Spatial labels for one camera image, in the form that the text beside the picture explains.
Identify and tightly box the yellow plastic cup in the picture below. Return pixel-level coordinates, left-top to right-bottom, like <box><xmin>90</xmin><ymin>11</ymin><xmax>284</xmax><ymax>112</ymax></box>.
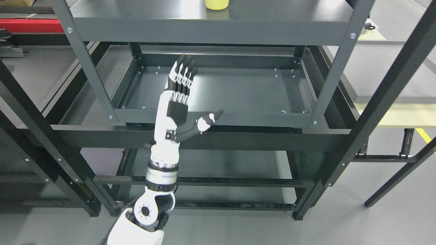
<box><xmin>204</xmin><ymin>0</ymin><xmax>230</xmax><ymax>11</ymax></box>

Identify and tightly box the dark grey metal shelf rack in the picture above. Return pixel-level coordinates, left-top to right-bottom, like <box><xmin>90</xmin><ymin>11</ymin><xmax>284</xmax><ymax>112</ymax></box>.
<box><xmin>49</xmin><ymin>0</ymin><xmax>377</xmax><ymax>221</ymax></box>

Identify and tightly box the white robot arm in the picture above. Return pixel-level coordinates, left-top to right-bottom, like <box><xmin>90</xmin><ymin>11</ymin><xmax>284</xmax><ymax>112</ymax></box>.
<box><xmin>101</xmin><ymin>161</ymin><xmax>178</xmax><ymax>245</ymax></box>

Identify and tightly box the black metal frame rack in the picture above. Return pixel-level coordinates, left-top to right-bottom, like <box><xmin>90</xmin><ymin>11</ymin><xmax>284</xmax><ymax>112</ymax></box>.
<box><xmin>1</xmin><ymin>59</ymin><xmax>120</xmax><ymax>217</ymax></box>

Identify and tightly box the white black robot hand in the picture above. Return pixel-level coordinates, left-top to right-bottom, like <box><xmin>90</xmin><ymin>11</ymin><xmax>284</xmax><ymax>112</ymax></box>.
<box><xmin>151</xmin><ymin>54</ymin><xmax>224</xmax><ymax>168</ymax></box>

